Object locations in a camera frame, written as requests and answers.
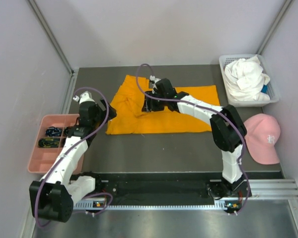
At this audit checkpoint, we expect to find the white plastic basket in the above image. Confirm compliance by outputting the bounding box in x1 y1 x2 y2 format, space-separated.
219 54 280 107

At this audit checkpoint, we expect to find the yellow patterned rolled sock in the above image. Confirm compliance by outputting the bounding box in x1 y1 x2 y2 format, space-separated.
38 137 60 148

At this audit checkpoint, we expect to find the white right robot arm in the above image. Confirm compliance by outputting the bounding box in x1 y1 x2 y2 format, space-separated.
142 76 247 196

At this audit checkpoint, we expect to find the white crumpled t shirt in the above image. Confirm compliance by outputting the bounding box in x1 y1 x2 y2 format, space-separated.
224 55 270 102

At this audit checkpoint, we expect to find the aluminium frame post right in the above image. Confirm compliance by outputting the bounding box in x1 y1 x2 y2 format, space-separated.
256 0 295 55

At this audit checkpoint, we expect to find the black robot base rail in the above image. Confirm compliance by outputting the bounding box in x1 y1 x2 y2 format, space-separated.
71 172 245 206

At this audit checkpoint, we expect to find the slotted grey cable duct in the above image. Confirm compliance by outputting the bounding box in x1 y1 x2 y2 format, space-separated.
74 199 239 211

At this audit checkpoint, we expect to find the aluminium frame post left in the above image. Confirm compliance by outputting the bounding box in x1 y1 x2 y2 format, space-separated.
26 0 74 75

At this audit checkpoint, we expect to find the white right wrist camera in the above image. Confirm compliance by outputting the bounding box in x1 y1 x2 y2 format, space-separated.
149 75 160 88

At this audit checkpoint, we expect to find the blue item in basket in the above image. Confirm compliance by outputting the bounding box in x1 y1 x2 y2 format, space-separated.
261 85 268 94

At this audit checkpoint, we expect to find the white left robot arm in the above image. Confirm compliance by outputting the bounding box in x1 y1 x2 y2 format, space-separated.
29 98 117 223

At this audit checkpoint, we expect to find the dark rolled sock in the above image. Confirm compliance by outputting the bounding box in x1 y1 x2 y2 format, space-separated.
60 137 66 147
64 126 75 137
45 126 63 137

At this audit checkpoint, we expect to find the dark rolled sock lower right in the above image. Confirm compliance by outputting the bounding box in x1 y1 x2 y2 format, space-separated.
60 137 66 147

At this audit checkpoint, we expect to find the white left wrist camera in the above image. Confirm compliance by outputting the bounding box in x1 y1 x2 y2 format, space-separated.
73 91 96 106

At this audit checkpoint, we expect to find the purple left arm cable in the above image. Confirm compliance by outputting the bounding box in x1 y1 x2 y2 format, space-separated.
35 87 114 228

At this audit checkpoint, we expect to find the pink baseball cap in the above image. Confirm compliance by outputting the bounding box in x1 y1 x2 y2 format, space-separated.
244 114 281 165

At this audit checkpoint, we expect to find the orange t shirt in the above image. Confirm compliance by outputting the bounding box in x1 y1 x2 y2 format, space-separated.
106 75 212 135

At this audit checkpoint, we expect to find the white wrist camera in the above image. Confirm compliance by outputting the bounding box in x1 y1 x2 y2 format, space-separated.
149 75 160 88
73 91 96 106

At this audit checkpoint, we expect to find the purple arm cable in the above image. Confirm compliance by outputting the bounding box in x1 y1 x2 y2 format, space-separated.
136 63 251 216
35 87 114 228

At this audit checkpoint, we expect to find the dark rolled sock upper right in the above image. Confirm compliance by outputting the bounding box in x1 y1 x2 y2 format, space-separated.
64 126 75 137

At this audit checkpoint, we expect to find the pink divided tray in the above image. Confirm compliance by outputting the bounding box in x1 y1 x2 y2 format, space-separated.
28 114 78 175

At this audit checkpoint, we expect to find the dark rolled sock upper left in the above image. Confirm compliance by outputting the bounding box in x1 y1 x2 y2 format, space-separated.
45 126 63 137

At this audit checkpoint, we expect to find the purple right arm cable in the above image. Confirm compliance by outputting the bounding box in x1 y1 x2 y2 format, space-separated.
136 63 251 216

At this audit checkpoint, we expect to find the aluminium frame post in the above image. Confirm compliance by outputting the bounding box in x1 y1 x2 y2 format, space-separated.
256 0 295 55
26 0 74 75

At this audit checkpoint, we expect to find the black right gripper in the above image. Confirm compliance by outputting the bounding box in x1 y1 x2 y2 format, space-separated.
142 91 167 113

